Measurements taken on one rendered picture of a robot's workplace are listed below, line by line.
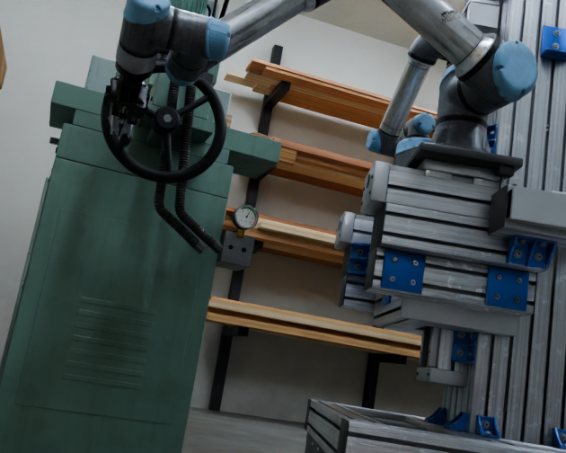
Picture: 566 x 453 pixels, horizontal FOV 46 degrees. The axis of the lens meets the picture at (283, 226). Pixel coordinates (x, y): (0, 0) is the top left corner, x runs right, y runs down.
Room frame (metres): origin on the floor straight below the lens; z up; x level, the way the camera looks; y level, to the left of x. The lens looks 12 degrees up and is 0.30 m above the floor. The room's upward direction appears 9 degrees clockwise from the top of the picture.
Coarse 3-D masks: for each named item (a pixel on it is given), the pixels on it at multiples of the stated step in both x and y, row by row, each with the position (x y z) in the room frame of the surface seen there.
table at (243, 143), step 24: (72, 96) 1.57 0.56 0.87; (96, 96) 1.59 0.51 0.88; (72, 120) 1.67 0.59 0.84; (120, 120) 1.61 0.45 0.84; (144, 120) 1.58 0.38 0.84; (192, 120) 1.57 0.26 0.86; (240, 144) 1.71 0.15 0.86; (264, 144) 1.73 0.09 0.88; (240, 168) 1.86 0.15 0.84; (264, 168) 1.82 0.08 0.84
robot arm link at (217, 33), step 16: (176, 16) 1.10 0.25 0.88; (192, 16) 1.11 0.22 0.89; (176, 32) 1.11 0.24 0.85; (192, 32) 1.11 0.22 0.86; (208, 32) 1.12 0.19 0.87; (224, 32) 1.13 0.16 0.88; (176, 48) 1.13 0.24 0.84; (192, 48) 1.13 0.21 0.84; (208, 48) 1.13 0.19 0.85; (224, 48) 1.14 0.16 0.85; (192, 64) 1.20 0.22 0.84
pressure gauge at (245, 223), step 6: (234, 210) 1.67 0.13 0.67; (240, 210) 1.65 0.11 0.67; (246, 210) 1.66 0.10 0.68; (252, 210) 1.66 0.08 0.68; (234, 216) 1.65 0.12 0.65; (240, 216) 1.65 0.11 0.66; (252, 216) 1.66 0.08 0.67; (258, 216) 1.67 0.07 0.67; (234, 222) 1.66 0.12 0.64; (240, 222) 1.65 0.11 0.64; (246, 222) 1.66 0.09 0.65; (252, 222) 1.66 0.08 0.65; (240, 228) 1.67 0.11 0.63; (246, 228) 1.66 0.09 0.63; (240, 234) 1.68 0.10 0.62
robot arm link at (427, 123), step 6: (420, 114) 2.19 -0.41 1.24; (426, 114) 2.19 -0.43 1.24; (414, 120) 2.21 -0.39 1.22; (420, 120) 2.19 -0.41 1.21; (426, 120) 2.19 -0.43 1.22; (432, 120) 2.20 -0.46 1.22; (408, 126) 2.25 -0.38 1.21; (414, 126) 2.21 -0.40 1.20; (420, 126) 2.19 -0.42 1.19; (426, 126) 2.19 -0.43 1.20; (432, 126) 2.20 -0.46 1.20; (408, 132) 2.24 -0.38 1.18; (414, 132) 2.22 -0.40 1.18; (420, 132) 2.21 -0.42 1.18; (426, 132) 2.20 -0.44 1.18
